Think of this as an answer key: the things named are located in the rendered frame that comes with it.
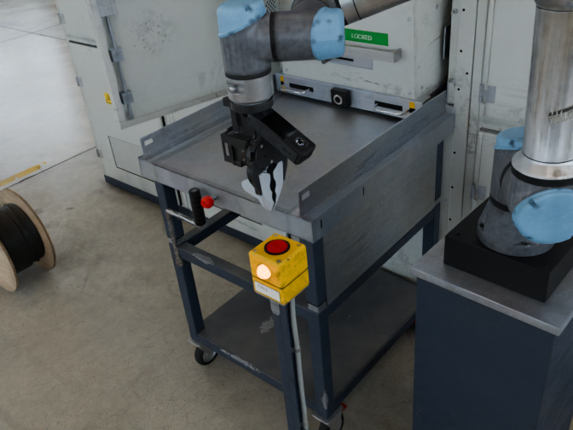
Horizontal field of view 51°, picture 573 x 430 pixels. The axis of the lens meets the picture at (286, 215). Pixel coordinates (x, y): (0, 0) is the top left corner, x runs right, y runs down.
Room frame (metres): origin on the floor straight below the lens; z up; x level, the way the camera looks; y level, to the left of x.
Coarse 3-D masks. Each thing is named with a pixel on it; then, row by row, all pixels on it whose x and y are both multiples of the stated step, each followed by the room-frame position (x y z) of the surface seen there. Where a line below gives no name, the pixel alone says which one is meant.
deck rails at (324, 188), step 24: (192, 120) 1.66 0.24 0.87; (216, 120) 1.73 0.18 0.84; (408, 120) 1.49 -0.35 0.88; (432, 120) 1.58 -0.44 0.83; (144, 144) 1.53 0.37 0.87; (168, 144) 1.59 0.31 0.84; (384, 144) 1.40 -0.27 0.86; (336, 168) 1.25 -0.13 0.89; (360, 168) 1.32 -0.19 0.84; (312, 192) 1.18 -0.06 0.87; (336, 192) 1.24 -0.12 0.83
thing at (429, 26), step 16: (416, 0) 1.57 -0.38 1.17; (432, 0) 1.63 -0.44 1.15; (448, 0) 1.70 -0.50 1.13; (416, 16) 1.57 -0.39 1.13; (432, 16) 1.63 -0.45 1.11; (448, 16) 1.70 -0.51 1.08; (416, 32) 1.57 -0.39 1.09; (432, 32) 1.64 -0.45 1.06; (416, 48) 1.57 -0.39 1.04; (432, 48) 1.64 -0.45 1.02; (416, 64) 1.58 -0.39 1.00; (432, 64) 1.64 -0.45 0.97; (448, 64) 1.71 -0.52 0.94; (416, 80) 1.58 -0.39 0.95; (432, 80) 1.65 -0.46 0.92; (416, 96) 1.58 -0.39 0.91
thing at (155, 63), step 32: (96, 0) 1.74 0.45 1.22; (128, 0) 1.81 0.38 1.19; (160, 0) 1.87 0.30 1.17; (192, 0) 1.92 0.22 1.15; (224, 0) 1.98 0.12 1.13; (96, 32) 1.73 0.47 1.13; (128, 32) 1.80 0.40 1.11; (160, 32) 1.86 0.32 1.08; (192, 32) 1.91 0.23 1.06; (128, 64) 1.79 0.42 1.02; (160, 64) 1.85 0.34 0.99; (192, 64) 1.90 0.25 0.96; (128, 96) 1.75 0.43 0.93; (160, 96) 1.83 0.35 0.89; (192, 96) 1.89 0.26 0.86
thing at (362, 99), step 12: (276, 84) 1.92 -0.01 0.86; (300, 84) 1.85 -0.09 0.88; (312, 84) 1.82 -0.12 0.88; (324, 84) 1.78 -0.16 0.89; (336, 84) 1.76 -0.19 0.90; (312, 96) 1.82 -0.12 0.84; (324, 96) 1.79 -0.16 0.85; (360, 96) 1.70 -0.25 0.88; (372, 96) 1.67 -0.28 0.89; (384, 96) 1.64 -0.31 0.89; (396, 96) 1.62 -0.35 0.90; (420, 96) 1.59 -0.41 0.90; (360, 108) 1.70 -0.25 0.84; (372, 108) 1.67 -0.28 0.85; (384, 108) 1.64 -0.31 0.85; (396, 108) 1.61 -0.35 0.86
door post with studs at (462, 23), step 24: (456, 0) 1.64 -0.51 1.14; (456, 24) 1.63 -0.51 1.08; (456, 48) 1.63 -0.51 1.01; (456, 72) 1.62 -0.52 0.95; (456, 96) 1.62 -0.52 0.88; (456, 120) 1.62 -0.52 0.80; (456, 144) 1.61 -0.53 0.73; (456, 168) 1.61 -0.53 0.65; (456, 192) 1.61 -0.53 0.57; (456, 216) 1.60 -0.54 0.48
